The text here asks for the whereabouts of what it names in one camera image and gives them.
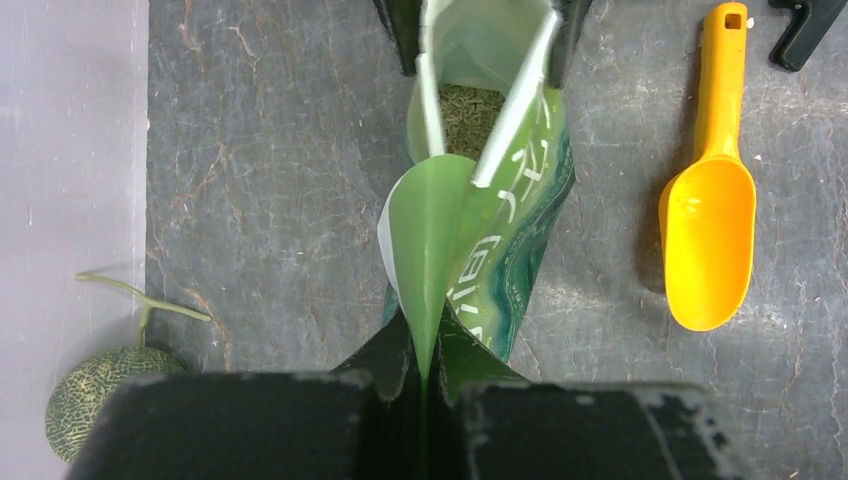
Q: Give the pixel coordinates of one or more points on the orange plastic litter scoop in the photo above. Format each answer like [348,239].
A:
[707,213]

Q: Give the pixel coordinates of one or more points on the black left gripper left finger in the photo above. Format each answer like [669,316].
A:
[388,445]

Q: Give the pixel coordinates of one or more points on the grey cat litter pellets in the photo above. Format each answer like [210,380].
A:
[468,116]

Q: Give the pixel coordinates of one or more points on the black bag clip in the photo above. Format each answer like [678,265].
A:
[811,20]

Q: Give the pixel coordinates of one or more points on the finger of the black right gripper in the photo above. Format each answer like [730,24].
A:
[401,22]
[572,14]

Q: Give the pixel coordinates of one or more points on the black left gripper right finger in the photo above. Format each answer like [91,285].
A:
[462,368]

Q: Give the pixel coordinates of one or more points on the green cat litter bag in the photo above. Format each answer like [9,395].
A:
[473,233]

